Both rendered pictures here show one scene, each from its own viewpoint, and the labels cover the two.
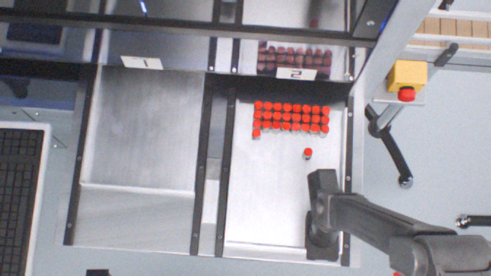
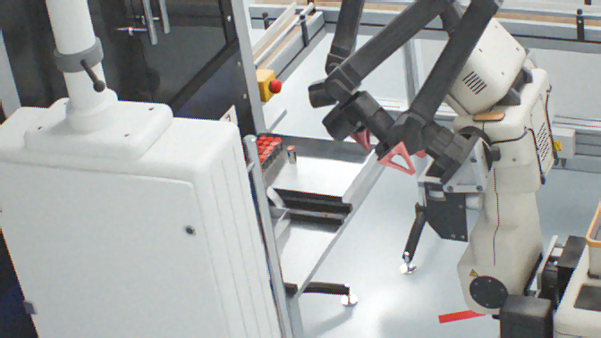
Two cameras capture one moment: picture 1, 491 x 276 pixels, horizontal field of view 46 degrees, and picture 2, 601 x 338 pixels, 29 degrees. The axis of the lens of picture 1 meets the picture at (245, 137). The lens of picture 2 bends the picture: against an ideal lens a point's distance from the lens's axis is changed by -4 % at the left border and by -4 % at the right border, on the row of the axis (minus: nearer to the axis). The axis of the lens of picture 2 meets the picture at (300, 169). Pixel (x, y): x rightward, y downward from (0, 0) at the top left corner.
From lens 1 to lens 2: 255 cm
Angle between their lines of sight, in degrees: 53
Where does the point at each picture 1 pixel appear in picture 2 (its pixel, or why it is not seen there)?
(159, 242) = (322, 241)
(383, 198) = (359, 318)
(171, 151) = not seen: hidden behind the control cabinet
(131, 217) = (292, 255)
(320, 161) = (301, 156)
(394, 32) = (239, 19)
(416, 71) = (261, 72)
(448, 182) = (364, 272)
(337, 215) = (342, 44)
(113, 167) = not seen: hidden behind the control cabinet
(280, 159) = (288, 174)
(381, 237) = not seen: outside the picture
